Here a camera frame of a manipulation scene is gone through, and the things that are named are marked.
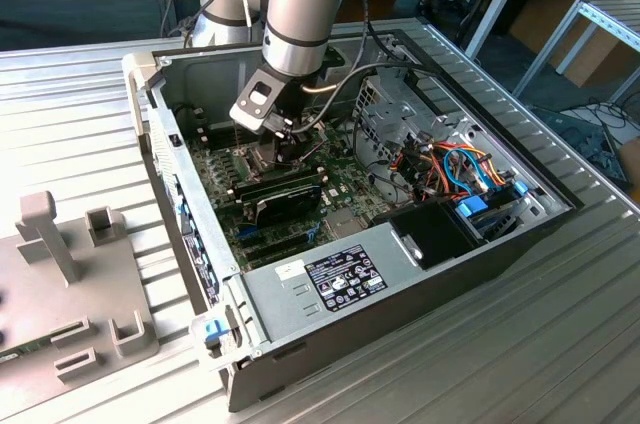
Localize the brown cardboard box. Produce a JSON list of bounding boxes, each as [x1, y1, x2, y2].
[[509, 0, 639, 89]]

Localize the silver chipset heatsink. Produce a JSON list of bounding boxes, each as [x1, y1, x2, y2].
[[324, 208, 366, 240]]

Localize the aluminium frame shelf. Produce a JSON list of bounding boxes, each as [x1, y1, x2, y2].
[[512, 0, 640, 106]]

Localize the brown cardboard piece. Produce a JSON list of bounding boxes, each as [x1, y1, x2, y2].
[[617, 136, 640, 191]]

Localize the black graphics card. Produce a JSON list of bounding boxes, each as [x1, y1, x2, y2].
[[242, 182, 324, 230]]

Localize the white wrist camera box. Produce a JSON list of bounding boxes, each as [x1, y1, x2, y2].
[[228, 67, 290, 136]]

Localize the CPU socket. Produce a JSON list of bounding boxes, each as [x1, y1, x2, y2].
[[238, 141, 281, 183]]

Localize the blue case latch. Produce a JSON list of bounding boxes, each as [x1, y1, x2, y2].
[[201, 317, 227, 349]]

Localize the silver power supply unit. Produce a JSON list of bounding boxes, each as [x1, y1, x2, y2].
[[239, 221, 426, 345]]

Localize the green RAM stick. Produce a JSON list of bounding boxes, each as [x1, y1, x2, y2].
[[0, 336, 54, 363]]

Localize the silver drive cage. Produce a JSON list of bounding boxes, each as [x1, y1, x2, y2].
[[352, 76, 436, 165]]

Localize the black plastic shroud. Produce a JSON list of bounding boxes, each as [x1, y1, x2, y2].
[[367, 196, 489, 271]]

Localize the orange wire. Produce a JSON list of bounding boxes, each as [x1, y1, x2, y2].
[[424, 141, 506, 195]]

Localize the grey parts rack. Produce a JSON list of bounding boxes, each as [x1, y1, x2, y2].
[[0, 190, 162, 398]]

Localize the green motherboard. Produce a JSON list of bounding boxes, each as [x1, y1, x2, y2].
[[187, 113, 416, 270]]

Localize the open black PC case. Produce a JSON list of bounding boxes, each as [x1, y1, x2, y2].
[[122, 26, 587, 414]]

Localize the blue wire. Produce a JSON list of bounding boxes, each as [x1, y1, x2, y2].
[[440, 143, 501, 195]]

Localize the blue disk carrier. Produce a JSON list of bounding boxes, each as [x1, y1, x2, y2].
[[453, 195, 490, 221]]

